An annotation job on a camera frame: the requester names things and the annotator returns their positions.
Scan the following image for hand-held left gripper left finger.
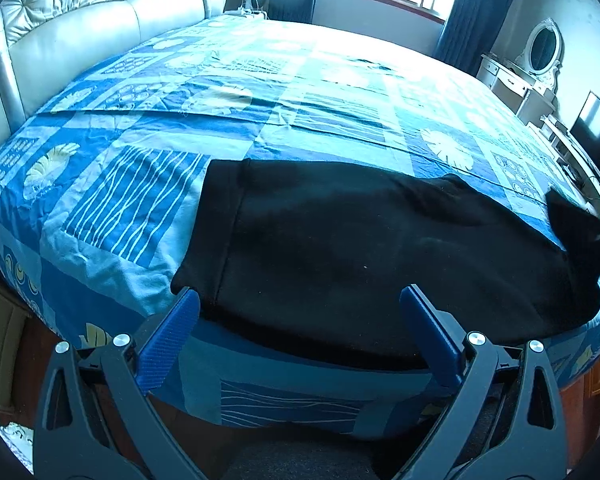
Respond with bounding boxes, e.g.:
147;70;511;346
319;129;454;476
32;287;211;480

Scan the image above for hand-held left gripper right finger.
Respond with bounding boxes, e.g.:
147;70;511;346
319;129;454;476
399;285;568;480

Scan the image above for black pants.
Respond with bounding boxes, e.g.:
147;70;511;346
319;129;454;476
171;157;600;357

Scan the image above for white television stand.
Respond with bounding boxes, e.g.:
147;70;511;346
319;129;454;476
540;114;600;226

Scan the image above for black flat television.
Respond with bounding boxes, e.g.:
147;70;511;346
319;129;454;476
570;91;600;163

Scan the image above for cream bedside cabinet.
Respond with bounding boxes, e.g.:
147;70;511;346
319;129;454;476
0;267;33;413

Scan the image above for white lace cloth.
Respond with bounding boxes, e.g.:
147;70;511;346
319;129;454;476
0;422;35;463

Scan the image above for white vanity table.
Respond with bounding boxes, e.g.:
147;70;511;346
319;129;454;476
476;52;563;127

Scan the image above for oval vanity mirror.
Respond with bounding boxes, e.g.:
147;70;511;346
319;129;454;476
517;17;566;86

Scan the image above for blue patterned bedsheet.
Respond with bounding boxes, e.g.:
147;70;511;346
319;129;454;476
0;12;600;433

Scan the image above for cream tufted leather headboard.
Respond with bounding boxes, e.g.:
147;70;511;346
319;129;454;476
0;0;228;171

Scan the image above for wooden bed frame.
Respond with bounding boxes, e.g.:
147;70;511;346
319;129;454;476
560;345;600;466

